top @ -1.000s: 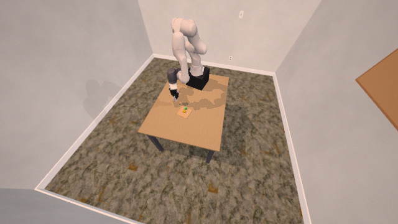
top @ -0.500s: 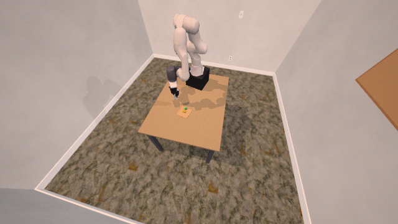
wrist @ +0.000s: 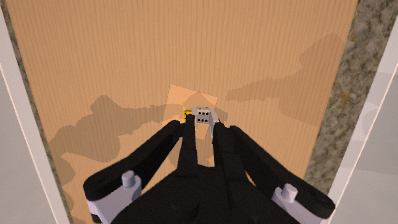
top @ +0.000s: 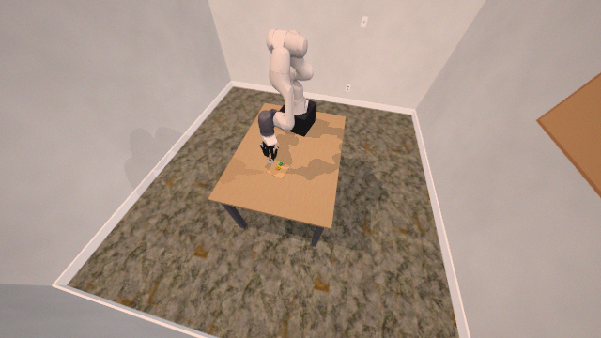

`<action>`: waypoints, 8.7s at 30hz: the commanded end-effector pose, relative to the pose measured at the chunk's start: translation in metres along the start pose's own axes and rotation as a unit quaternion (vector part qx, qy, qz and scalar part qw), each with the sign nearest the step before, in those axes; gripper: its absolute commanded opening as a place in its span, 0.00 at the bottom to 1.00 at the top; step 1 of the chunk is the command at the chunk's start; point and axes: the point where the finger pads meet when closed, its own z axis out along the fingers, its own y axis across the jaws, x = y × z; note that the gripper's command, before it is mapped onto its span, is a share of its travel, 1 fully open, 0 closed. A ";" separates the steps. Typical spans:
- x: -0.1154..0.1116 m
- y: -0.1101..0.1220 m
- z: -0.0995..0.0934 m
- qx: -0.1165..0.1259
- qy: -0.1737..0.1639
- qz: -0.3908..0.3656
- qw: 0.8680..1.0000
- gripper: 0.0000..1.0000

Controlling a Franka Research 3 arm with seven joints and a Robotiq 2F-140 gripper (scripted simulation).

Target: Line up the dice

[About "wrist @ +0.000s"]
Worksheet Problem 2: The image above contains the orange flat mat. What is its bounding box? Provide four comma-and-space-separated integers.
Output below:
161, 84, 218, 140

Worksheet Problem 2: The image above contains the yellow die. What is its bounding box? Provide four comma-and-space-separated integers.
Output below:
183, 110, 192, 120

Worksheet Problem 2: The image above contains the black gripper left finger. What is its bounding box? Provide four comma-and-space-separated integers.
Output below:
83, 107, 201, 224

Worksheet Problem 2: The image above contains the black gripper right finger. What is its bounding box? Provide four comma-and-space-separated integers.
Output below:
209, 108, 336, 224

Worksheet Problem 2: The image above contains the white die with black pips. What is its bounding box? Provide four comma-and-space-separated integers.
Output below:
196, 106, 211, 124

